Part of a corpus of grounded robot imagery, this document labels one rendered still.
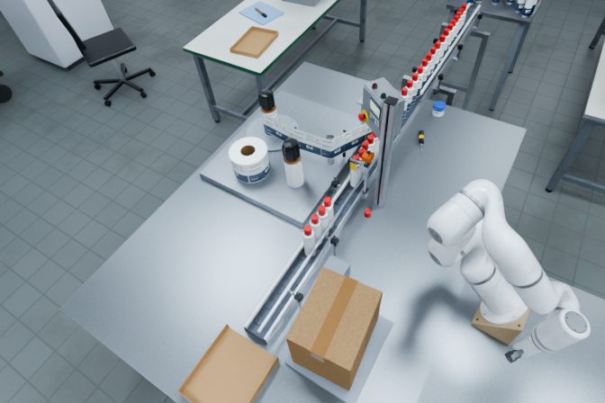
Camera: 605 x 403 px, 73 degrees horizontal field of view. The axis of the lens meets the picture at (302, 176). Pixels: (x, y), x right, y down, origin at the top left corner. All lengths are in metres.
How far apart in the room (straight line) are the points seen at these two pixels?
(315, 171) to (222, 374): 1.06
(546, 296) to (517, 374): 0.65
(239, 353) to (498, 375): 1.00
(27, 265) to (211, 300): 1.96
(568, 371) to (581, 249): 1.51
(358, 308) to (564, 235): 2.11
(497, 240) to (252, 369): 1.08
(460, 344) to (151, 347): 1.25
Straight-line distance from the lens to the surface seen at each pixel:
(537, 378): 1.92
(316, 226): 1.79
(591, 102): 3.12
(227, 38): 3.49
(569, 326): 1.41
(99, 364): 3.00
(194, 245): 2.11
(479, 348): 1.88
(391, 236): 2.03
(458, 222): 1.22
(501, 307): 1.81
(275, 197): 2.11
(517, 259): 1.18
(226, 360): 1.83
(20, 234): 3.86
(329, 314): 1.53
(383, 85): 1.76
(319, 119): 2.48
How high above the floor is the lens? 2.55
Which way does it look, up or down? 50 degrees down
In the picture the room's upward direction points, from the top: 6 degrees counter-clockwise
